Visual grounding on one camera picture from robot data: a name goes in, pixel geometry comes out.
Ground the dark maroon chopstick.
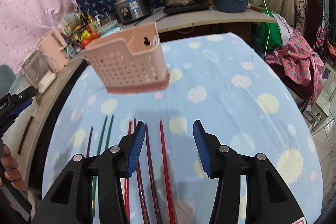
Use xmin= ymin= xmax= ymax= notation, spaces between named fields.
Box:
xmin=145 ymin=124 xmax=163 ymax=224
xmin=133 ymin=117 xmax=151 ymax=224

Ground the person's left hand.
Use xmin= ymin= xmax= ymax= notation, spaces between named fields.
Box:
xmin=1 ymin=144 xmax=27 ymax=192

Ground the teal dish drainer lid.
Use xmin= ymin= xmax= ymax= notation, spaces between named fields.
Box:
xmin=0 ymin=64 xmax=16 ymax=98

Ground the white blender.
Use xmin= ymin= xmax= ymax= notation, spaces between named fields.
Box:
xmin=20 ymin=50 xmax=56 ymax=94

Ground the light blue patterned tablecloth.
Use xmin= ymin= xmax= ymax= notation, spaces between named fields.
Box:
xmin=42 ymin=34 xmax=323 ymax=223

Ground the pink electric kettle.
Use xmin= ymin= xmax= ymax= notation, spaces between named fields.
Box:
xmin=37 ymin=27 xmax=70 ymax=71

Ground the pink perforated utensil holder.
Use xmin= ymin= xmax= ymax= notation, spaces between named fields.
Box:
xmin=83 ymin=22 xmax=170 ymax=94

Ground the left tomato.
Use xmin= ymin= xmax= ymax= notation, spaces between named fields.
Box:
xmin=80 ymin=38 xmax=92 ymax=49

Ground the tomato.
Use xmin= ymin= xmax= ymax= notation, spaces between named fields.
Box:
xmin=80 ymin=38 xmax=92 ymax=49
xmin=91 ymin=31 xmax=100 ymax=40

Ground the yellow seasoning packet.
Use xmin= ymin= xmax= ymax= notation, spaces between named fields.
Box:
xmin=79 ymin=28 xmax=91 ymax=41

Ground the right tomato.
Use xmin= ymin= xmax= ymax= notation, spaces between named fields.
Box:
xmin=91 ymin=31 xmax=100 ymax=40

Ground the yellow oil bottle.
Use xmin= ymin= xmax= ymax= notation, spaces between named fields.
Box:
xmin=87 ymin=13 xmax=100 ymax=32

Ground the pink dotted curtain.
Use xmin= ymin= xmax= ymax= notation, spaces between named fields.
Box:
xmin=1 ymin=0 xmax=75 ymax=72

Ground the blue wet wipes pack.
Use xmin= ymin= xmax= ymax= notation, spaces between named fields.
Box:
xmin=98 ymin=20 xmax=123 ymax=38

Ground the pink floral garment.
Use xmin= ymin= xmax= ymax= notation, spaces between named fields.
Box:
xmin=266 ymin=30 xmax=324 ymax=106

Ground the green plastic bag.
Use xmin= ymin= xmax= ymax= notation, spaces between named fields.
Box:
xmin=253 ymin=22 xmax=282 ymax=51

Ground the grey back counter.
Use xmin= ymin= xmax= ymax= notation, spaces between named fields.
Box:
xmin=122 ymin=6 xmax=277 ymax=33

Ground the black induction cooker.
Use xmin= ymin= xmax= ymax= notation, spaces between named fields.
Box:
xmin=164 ymin=2 xmax=210 ymax=15

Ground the steel rice cooker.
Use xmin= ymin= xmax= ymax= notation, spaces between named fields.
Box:
xmin=113 ymin=0 xmax=152 ymax=24

